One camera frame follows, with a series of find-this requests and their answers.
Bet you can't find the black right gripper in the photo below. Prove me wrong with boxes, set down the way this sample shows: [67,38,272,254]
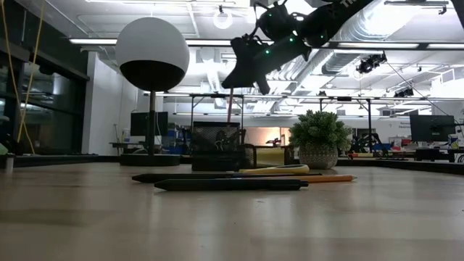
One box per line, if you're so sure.
[221,34,312,96]

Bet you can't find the orange pencil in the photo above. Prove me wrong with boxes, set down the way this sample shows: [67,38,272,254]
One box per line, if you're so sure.
[253,175,358,183]
[226,86,235,123]

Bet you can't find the black binder clip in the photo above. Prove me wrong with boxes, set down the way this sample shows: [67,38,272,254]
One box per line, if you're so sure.
[213,130,233,150]

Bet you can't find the yellow-handled scissors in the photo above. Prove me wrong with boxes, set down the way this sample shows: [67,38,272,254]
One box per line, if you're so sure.
[239,164,310,175]

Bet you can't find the black pen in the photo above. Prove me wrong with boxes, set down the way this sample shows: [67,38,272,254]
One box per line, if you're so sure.
[154,178,310,192]
[231,173,323,179]
[132,173,236,183]

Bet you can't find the black mesh desk organizer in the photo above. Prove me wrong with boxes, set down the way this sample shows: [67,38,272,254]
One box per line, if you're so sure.
[191,121,297,173]

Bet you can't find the yellow sticky note pad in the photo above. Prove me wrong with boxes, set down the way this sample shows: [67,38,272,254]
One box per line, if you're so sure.
[256,147,286,167]

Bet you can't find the green potted plant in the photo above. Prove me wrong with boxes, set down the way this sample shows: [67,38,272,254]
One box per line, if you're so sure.
[289,109,353,170]

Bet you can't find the white globe table lamp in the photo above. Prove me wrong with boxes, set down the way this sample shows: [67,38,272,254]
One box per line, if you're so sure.
[115,17,190,167]

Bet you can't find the large black ceiling spotlight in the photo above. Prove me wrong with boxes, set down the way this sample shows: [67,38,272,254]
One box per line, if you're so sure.
[355,51,388,75]

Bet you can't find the small black monitor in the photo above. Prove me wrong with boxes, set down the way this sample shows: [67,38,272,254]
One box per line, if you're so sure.
[130,111,169,137]

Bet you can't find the small black ceiling spotlight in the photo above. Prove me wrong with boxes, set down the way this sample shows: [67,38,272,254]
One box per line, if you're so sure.
[394,86,415,98]

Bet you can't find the wide black monitor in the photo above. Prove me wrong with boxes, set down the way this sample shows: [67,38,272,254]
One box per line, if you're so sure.
[410,115,456,143]

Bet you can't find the black background rig frame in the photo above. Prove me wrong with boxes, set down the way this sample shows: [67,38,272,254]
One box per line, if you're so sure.
[188,93,244,142]

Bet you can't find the white ring ceiling light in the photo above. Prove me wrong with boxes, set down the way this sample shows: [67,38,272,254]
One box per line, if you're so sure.
[212,8,234,30]

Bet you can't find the black aluminium table frame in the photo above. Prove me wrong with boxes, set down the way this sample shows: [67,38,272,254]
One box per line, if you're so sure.
[0,154,464,175]

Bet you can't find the yellow cable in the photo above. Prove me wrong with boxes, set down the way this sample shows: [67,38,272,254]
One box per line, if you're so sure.
[0,0,44,155]

